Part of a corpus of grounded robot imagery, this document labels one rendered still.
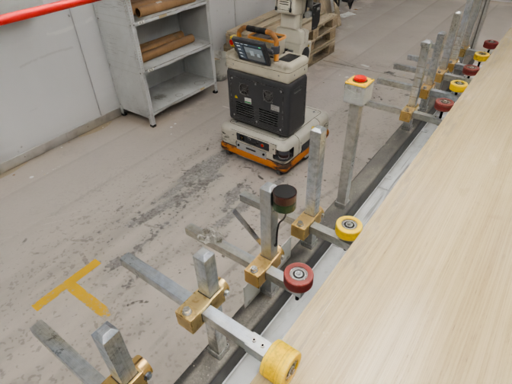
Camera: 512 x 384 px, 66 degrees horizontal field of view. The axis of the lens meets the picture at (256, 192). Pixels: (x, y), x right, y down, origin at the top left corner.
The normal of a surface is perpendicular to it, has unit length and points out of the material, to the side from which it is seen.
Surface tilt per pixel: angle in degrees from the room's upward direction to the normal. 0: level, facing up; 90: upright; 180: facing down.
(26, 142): 90
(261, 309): 0
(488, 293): 0
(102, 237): 0
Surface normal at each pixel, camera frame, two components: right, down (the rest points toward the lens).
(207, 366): -0.03, -0.78
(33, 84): 0.81, 0.35
